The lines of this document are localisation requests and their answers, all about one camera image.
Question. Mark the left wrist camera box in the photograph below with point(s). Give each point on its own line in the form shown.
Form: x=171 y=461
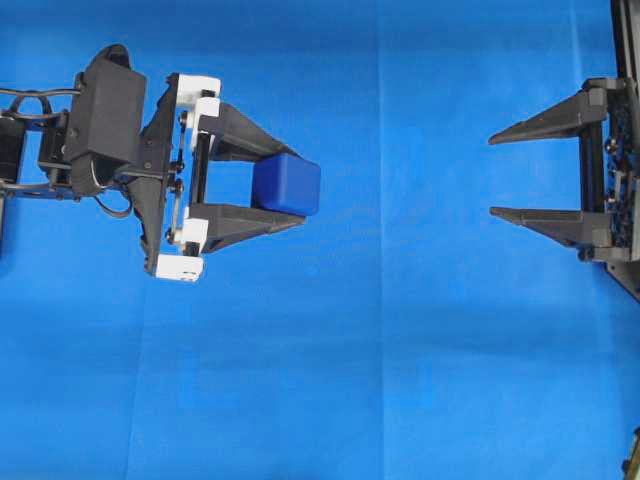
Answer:
x=104 y=121

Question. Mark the blue block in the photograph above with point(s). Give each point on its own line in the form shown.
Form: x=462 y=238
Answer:
x=286 y=183

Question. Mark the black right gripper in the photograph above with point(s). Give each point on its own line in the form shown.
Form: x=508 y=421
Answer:
x=604 y=115

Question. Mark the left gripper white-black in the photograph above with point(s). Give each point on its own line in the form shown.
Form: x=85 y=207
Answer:
x=206 y=227

